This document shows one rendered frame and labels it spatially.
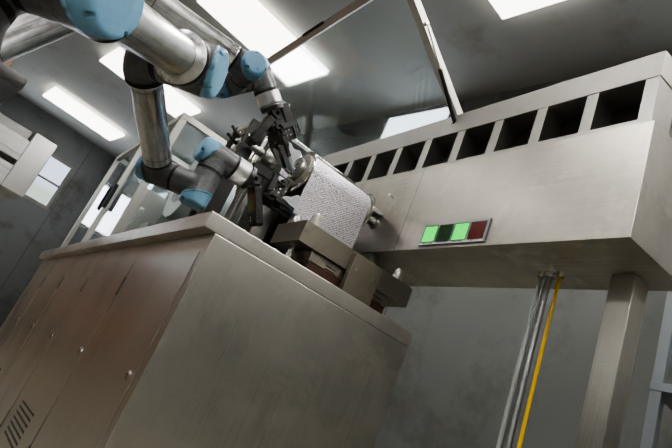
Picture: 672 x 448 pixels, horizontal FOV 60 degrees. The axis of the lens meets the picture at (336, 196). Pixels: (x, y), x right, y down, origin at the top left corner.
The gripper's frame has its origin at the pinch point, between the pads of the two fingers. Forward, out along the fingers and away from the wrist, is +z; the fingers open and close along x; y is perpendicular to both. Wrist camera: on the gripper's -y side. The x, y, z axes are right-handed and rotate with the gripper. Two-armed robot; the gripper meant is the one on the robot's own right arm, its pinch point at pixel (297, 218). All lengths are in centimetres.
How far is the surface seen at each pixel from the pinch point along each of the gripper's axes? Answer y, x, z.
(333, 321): -27.1, -26.0, 8.7
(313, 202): 7.0, -0.3, 2.6
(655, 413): 2, -30, 151
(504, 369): 26, 91, 209
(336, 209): 9.4, -0.3, 10.8
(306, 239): -10.8, -19.9, -4.5
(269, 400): -50, -26, 1
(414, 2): 80, -14, -1
